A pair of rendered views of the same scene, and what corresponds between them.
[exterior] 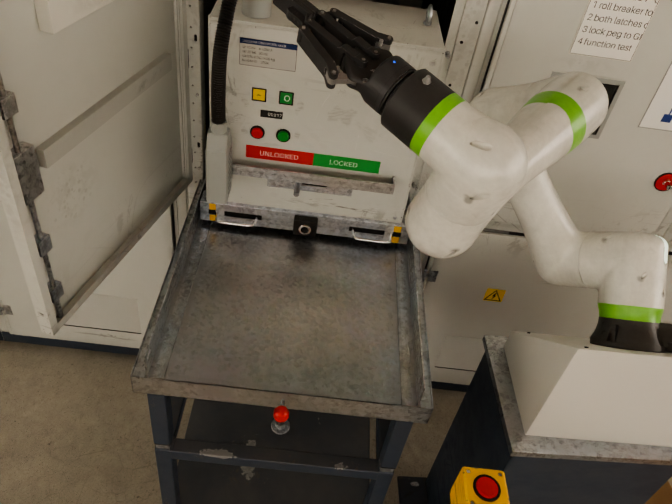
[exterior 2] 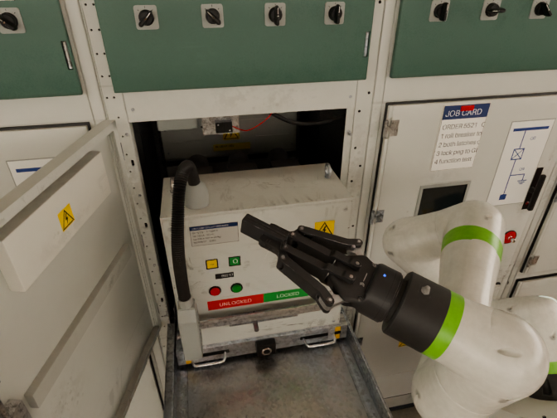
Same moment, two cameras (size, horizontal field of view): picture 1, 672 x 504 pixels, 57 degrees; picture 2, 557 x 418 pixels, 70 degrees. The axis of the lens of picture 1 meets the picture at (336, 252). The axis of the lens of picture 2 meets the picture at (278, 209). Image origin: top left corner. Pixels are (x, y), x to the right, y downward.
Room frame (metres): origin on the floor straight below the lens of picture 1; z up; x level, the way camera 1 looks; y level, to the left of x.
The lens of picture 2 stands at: (0.39, 0.16, 1.91)
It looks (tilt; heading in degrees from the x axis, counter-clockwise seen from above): 32 degrees down; 353
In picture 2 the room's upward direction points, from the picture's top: straight up
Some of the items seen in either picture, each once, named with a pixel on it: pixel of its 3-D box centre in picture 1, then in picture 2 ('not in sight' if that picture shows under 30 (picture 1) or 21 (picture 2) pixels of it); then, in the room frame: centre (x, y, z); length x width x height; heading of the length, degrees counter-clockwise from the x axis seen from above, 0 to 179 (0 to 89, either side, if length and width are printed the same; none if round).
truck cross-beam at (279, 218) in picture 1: (306, 217); (263, 338); (1.24, 0.09, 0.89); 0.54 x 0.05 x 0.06; 94
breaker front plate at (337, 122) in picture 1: (315, 137); (263, 282); (1.22, 0.09, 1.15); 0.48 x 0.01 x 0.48; 94
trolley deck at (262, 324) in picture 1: (297, 284); (273, 402); (1.07, 0.08, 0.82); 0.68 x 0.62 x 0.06; 4
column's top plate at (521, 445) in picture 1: (582, 396); not in sight; (0.93, -0.64, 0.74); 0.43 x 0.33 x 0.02; 97
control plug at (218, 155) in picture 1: (219, 163); (190, 327); (1.14, 0.29, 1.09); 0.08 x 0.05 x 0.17; 4
